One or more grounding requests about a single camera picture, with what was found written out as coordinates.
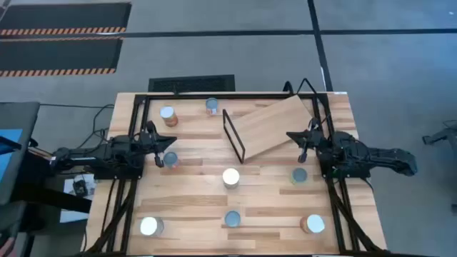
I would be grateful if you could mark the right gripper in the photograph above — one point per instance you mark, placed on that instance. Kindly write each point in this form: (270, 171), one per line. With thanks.
(317, 142)

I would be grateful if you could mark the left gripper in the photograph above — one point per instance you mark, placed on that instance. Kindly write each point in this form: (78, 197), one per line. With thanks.
(147, 142)

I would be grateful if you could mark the short can teal red label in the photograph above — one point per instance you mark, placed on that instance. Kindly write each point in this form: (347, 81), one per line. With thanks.
(171, 159)

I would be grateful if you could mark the tall can orange label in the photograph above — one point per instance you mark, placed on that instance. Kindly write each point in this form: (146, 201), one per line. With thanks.
(167, 113)

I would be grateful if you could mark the green dotted can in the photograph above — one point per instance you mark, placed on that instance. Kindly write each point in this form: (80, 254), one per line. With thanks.
(299, 175)

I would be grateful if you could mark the can with pepper label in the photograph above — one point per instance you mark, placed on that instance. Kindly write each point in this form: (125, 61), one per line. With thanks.
(211, 104)

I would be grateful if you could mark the can with pale yellow label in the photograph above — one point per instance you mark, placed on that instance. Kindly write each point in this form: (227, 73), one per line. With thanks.
(231, 177)

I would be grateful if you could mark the large pale silver can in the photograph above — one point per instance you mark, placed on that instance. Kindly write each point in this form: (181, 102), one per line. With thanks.
(150, 226)

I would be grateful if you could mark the corn can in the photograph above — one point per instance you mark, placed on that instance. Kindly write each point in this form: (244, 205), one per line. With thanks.
(315, 223)

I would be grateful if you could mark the teal can orange slice print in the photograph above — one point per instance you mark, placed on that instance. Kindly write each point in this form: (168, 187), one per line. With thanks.
(232, 218)

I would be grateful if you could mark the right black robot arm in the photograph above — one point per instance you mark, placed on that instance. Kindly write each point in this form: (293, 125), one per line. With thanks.
(367, 157)

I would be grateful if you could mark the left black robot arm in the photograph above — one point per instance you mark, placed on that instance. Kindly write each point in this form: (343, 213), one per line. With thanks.
(103, 153)

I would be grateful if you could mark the black floor grille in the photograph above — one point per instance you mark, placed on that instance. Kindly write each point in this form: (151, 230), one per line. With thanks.
(193, 84)

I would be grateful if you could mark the white paper sheet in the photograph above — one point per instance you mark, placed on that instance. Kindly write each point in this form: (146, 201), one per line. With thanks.
(71, 214)

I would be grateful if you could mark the black mat hazard stripe edge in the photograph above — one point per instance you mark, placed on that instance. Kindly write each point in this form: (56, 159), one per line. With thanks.
(57, 53)
(64, 16)

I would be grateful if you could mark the black chair base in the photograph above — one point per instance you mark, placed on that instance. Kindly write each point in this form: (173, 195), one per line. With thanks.
(442, 135)

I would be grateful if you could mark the dark grey desk panel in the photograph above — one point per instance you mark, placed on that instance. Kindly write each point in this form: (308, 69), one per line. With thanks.
(21, 118)

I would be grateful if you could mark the blue screen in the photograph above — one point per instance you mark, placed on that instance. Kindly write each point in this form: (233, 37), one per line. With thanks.
(9, 150)

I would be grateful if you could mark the black metal rig frame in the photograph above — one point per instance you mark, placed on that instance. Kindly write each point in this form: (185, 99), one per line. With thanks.
(232, 95)

